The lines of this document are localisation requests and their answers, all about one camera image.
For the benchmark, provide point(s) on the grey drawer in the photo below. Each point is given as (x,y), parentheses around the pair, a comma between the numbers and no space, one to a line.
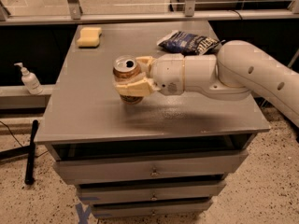
(153,192)
(150,208)
(149,167)

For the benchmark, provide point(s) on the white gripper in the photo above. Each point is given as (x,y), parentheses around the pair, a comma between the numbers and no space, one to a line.
(168,73)

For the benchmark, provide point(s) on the top grey drawer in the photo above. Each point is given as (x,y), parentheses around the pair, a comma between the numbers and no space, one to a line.
(149,167)

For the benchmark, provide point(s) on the metal window rail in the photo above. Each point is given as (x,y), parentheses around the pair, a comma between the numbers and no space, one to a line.
(202,15)

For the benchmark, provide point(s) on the bottom grey drawer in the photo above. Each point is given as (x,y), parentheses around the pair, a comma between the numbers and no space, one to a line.
(150,208)

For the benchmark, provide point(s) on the grey drawer cabinet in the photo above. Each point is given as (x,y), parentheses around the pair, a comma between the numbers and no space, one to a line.
(86,120)

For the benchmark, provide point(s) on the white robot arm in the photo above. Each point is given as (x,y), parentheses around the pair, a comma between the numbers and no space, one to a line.
(235,71)

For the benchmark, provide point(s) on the orange La Croix can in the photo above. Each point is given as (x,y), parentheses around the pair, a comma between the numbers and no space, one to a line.
(124,68)

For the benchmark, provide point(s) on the middle grey drawer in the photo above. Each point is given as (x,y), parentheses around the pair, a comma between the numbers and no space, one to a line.
(153,192)

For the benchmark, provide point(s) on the white pump bottle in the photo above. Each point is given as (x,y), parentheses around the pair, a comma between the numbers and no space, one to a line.
(29,80)

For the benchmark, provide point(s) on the blue chip bag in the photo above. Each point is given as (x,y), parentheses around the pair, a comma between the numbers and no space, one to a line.
(187,44)

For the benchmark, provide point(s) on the yellow sponge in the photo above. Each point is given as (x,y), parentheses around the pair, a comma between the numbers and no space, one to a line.
(89,37)

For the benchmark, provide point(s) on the black stand leg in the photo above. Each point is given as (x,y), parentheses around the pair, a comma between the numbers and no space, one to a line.
(29,177)

